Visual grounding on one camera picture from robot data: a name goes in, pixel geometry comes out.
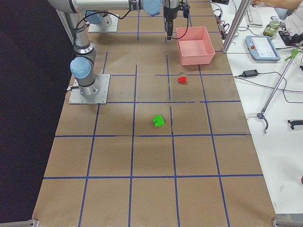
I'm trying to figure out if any red toy block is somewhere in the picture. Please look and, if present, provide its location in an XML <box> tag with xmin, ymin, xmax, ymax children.
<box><xmin>178</xmin><ymin>77</ymin><xmax>187</xmax><ymax>85</ymax></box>

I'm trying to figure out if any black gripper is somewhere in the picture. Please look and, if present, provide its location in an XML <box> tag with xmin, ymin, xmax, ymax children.
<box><xmin>163</xmin><ymin>0</ymin><xmax>178</xmax><ymax>40</ymax></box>

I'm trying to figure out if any pink plastic box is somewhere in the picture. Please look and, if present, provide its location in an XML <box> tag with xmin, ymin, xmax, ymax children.
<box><xmin>176</xmin><ymin>26</ymin><xmax>215</xmax><ymax>66</ymax></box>

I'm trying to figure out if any black clamp tool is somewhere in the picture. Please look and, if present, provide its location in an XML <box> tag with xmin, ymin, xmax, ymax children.
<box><xmin>287</xmin><ymin>120</ymin><xmax>303</xmax><ymax>130</ymax></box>

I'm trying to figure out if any black power adapter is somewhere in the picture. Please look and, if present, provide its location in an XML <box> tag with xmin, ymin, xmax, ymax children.
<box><xmin>242</xmin><ymin>70</ymin><xmax>258</xmax><ymax>78</ymax></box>

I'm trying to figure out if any green glass bottle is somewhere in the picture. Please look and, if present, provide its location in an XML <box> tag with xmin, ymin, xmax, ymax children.
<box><xmin>263</xmin><ymin>18</ymin><xmax>281</xmax><ymax>38</ymax></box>

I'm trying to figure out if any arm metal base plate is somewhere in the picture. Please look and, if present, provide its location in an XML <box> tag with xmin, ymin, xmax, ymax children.
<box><xmin>88</xmin><ymin>15</ymin><xmax>118</xmax><ymax>33</ymax></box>
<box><xmin>69</xmin><ymin>74</ymin><xmax>110</xmax><ymax>105</ymax></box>

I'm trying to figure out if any green toy block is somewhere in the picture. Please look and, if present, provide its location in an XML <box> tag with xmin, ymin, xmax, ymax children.
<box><xmin>152</xmin><ymin>114</ymin><xmax>165</xmax><ymax>127</ymax></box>

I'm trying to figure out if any white computer keyboard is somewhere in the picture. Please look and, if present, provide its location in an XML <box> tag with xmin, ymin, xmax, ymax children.
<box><xmin>246</xmin><ymin>4</ymin><xmax>263</xmax><ymax>28</ymax></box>

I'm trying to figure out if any aluminium frame post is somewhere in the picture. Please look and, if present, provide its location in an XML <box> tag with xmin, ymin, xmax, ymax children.
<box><xmin>222</xmin><ymin>0</ymin><xmax>250</xmax><ymax>53</ymax></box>

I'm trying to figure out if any brown paper table mat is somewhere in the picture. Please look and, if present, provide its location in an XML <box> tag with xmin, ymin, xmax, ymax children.
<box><xmin>33</xmin><ymin>0</ymin><xmax>275</xmax><ymax>227</ymax></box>

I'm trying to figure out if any black power cable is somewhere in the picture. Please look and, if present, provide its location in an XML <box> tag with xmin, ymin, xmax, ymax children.
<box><xmin>233</xmin><ymin>71</ymin><xmax>303</xmax><ymax>103</ymax></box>

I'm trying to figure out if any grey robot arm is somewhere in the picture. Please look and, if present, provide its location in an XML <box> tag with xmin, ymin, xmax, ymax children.
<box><xmin>84</xmin><ymin>0</ymin><xmax>190</xmax><ymax>40</ymax></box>
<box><xmin>48</xmin><ymin>0</ymin><xmax>161</xmax><ymax>97</ymax></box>

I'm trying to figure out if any metal reacher grabber tool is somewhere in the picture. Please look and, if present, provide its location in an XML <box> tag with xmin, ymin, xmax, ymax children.
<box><xmin>256</xmin><ymin>49</ymin><xmax>300</xmax><ymax>134</ymax></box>

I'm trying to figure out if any blue teach pendant tablet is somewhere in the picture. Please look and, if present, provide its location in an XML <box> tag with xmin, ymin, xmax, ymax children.
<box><xmin>245</xmin><ymin>35</ymin><xmax>280</xmax><ymax>61</ymax></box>

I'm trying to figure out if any person hand at keyboard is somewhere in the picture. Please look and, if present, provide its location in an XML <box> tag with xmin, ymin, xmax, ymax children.
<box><xmin>251</xmin><ymin>0</ymin><xmax>266</xmax><ymax>5</ymax></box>

